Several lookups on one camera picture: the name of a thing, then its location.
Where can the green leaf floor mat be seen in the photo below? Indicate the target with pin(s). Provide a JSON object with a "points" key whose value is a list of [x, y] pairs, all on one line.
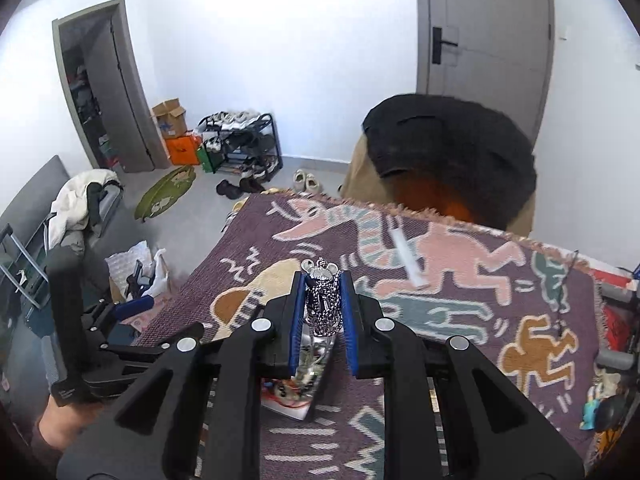
{"points": [[165, 192]]}

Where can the grey open closet door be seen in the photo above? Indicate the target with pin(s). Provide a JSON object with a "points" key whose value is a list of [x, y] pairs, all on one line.
{"points": [[105, 90]]}

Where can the blue toy figure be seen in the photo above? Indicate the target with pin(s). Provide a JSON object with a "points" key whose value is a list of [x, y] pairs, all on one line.
{"points": [[595, 405]]}

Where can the printed woven blanket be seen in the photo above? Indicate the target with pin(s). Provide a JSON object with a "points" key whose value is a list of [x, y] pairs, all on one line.
{"points": [[450, 280]]}

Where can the orange box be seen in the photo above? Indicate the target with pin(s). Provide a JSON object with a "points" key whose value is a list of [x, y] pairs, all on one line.
{"points": [[182, 150]]}

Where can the green bag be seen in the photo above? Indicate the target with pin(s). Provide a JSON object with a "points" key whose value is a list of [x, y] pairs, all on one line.
{"points": [[210, 157]]}

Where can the black box with white inside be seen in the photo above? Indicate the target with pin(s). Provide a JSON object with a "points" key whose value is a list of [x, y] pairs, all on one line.
{"points": [[295, 410]]}

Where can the black shoes pair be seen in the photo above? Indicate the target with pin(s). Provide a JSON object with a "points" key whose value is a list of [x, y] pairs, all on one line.
{"points": [[240, 187]]}

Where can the grey sofa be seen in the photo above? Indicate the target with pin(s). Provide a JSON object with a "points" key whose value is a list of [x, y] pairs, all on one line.
{"points": [[30, 200]]}

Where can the white garment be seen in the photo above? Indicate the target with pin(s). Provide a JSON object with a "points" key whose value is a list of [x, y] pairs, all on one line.
{"points": [[75, 200]]}

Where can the white tube on cloth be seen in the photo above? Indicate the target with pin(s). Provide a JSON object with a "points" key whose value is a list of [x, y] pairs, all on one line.
{"points": [[407, 257]]}

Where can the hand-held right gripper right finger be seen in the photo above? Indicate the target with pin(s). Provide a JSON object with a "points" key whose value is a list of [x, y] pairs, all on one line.
{"points": [[348, 330]]}

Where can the black jacket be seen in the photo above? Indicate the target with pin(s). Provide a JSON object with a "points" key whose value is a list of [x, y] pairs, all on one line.
{"points": [[450, 145]]}

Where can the yellow slippers pair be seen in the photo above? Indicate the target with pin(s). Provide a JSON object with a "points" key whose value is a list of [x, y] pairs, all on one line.
{"points": [[240, 205]]}

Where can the tan chair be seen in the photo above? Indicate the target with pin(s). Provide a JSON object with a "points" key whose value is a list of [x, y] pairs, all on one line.
{"points": [[360, 175]]}

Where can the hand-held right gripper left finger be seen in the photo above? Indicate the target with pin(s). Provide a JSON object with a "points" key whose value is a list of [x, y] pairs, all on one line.
{"points": [[298, 320]]}

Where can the person's left forearm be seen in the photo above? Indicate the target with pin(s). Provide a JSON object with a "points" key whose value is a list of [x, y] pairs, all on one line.
{"points": [[60, 430]]}

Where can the brown cardboard box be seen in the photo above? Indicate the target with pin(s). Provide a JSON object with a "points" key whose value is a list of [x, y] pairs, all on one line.
{"points": [[170, 120]]}

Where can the white sneaker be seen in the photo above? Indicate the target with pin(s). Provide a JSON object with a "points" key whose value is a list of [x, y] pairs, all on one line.
{"points": [[299, 180], [314, 182]]}

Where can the small white wall switch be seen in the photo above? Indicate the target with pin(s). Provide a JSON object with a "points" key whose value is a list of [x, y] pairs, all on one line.
{"points": [[565, 34]]}

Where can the metal folding frame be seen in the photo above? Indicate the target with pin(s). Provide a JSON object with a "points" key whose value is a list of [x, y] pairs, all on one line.
{"points": [[22, 270]]}

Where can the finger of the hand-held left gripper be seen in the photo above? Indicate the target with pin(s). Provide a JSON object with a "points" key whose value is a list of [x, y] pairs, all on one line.
{"points": [[65, 290], [132, 306]]}

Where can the black shoe rack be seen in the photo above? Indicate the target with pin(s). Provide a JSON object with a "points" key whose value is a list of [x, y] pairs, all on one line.
{"points": [[245, 145]]}

